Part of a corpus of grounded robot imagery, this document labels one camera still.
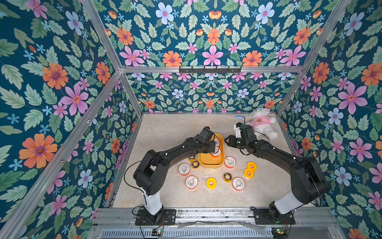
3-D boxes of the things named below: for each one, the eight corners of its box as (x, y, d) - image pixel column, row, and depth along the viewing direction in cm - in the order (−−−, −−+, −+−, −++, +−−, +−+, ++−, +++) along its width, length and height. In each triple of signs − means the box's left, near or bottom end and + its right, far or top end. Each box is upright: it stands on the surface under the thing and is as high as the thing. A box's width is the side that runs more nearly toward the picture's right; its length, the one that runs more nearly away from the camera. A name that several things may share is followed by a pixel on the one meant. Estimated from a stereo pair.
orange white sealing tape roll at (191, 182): (185, 189, 85) (185, 188, 83) (186, 177, 89) (186, 175, 87) (197, 189, 85) (197, 188, 83) (197, 177, 89) (197, 175, 87)
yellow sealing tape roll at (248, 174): (244, 179, 88) (245, 178, 86) (242, 169, 92) (243, 168, 90) (254, 179, 88) (255, 178, 86) (252, 169, 92) (253, 168, 90)
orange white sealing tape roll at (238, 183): (232, 190, 84) (233, 189, 82) (231, 178, 89) (231, 177, 87) (245, 190, 84) (246, 189, 82) (243, 178, 88) (243, 176, 87)
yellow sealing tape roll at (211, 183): (206, 189, 85) (206, 188, 83) (206, 178, 88) (206, 177, 87) (216, 189, 85) (216, 188, 83) (215, 178, 88) (215, 177, 87)
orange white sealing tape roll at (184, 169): (178, 176, 90) (177, 174, 88) (179, 164, 94) (178, 163, 92) (189, 176, 90) (189, 174, 88) (190, 164, 94) (189, 163, 92)
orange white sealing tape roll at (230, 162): (225, 168, 93) (225, 166, 90) (224, 158, 97) (224, 156, 95) (236, 168, 93) (236, 166, 90) (234, 158, 97) (235, 156, 95)
